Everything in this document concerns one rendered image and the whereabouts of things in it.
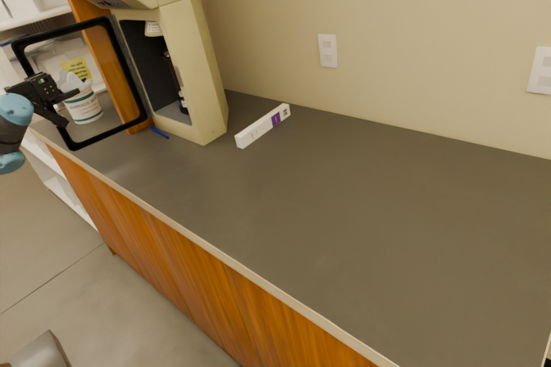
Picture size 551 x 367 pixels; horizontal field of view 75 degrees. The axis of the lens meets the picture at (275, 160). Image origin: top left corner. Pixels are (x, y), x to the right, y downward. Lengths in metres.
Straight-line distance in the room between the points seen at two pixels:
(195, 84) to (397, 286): 0.86
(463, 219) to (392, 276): 0.23
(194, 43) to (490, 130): 0.92
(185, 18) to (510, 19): 0.87
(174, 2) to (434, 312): 1.03
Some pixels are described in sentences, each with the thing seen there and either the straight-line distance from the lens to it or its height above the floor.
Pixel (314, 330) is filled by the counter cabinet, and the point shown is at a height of 0.80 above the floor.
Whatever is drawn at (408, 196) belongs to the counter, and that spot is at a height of 0.94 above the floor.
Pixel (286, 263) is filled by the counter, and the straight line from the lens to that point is 0.82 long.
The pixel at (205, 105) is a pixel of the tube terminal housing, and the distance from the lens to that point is 1.28.
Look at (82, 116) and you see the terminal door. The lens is 1.46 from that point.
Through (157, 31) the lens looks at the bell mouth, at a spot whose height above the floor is 1.33.
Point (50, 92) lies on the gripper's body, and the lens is 1.22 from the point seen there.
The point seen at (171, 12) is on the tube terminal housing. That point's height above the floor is 1.39.
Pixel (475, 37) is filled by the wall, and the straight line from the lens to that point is 1.10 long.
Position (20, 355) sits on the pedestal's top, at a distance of 0.94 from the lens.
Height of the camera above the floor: 1.56
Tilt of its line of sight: 33 degrees down
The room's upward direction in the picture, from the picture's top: 11 degrees counter-clockwise
